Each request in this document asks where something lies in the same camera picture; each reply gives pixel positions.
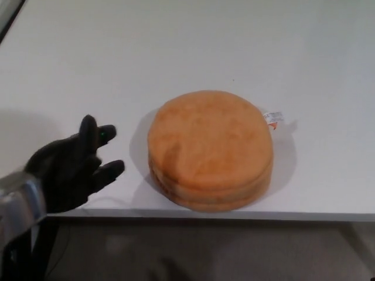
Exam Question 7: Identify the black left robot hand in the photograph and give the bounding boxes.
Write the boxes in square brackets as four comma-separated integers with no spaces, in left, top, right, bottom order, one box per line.
[25,114,125,216]

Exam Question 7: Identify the orange soft plush plate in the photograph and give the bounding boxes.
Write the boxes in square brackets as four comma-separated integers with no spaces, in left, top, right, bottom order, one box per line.
[147,90,287,214]

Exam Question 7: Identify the black table leg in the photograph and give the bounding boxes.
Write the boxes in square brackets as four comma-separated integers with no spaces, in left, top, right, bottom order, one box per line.
[29,219,61,281]

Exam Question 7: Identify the black border strip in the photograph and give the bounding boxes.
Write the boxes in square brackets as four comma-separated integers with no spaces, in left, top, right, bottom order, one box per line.
[0,0,27,44]

